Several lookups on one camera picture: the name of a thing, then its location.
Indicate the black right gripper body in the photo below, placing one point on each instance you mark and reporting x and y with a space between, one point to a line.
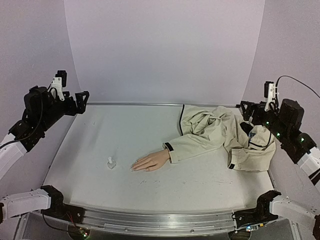
253 110

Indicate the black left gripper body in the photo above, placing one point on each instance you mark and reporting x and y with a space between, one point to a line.
71 109

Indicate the clear nail polish bottle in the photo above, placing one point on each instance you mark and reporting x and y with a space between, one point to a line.
111 165

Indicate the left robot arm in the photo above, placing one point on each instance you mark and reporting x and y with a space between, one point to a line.
43 108

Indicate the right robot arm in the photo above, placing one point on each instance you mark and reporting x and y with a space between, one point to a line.
284 124

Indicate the beige jacket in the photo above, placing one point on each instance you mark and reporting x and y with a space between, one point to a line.
249 147

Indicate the mannequin hand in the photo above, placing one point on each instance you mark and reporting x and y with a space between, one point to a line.
151 162

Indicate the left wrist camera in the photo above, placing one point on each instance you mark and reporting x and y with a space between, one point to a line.
58 83

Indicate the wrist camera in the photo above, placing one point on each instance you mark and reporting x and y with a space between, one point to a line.
58 83
271 96

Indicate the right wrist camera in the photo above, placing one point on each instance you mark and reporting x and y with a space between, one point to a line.
271 96

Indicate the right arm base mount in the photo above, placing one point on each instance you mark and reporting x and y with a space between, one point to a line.
261 214

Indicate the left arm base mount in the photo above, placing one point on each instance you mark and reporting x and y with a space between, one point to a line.
60 210

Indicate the aluminium front rail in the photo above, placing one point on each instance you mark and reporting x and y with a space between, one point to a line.
172 224

